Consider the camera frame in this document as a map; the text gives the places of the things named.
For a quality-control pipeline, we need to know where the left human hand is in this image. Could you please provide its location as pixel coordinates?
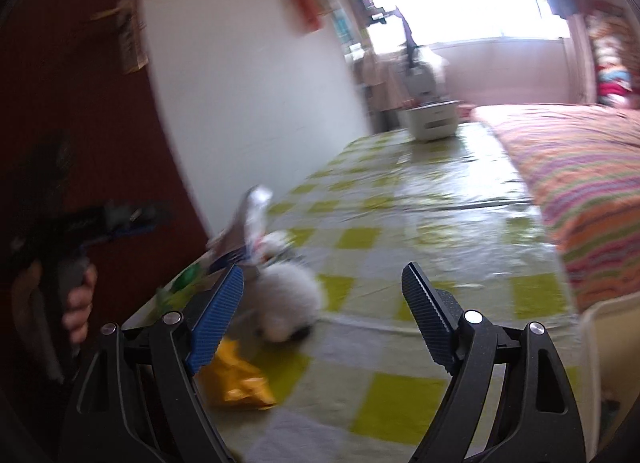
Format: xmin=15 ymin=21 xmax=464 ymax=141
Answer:
xmin=62 ymin=265 xmax=98 ymax=346

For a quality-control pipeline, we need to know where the white plastic basket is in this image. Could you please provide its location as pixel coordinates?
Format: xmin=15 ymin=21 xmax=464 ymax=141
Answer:
xmin=400 ymin=101 xmax=460 ymax=142

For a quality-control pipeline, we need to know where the striped pink bedspread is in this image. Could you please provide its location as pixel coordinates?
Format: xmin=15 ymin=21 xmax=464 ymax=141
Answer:
xmin=471 ymin=104 xmax=640 ymax=311

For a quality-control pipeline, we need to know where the white fluffy plush toy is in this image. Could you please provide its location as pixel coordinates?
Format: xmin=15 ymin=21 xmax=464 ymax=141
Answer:
xmin=253 ymin=231 xmax=324 ymax=344

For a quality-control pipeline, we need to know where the cream plastic trash bin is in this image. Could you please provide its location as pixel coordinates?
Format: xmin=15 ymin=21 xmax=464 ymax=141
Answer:
xmin=579 ymin=293 xmax=639 ymax=459

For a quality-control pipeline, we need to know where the red hanging wall ornament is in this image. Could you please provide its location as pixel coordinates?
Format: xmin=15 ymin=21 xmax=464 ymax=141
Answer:
xmin=293 ymin=0 xmax=322 ymax=33

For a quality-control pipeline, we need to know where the yellow snack bag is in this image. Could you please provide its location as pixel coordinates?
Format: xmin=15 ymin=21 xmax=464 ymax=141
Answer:
xmin=196 ymin=337 xmax=277 ymax=410

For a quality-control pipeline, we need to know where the white drawer cabinet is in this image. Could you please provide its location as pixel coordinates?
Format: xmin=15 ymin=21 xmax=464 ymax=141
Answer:
xmin=405 ymin=53 xmax=449 ymax=105

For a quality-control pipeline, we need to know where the green yellow checkered tablecloth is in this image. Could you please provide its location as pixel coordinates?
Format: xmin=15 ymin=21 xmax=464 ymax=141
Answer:
xmin=212 ymin=124 xmax=580 ymax=462

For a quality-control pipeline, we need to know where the stack of folded blankets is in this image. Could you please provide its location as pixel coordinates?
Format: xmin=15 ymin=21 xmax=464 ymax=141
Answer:
xmin=585 ymin=1 xmax=639 ymax=110

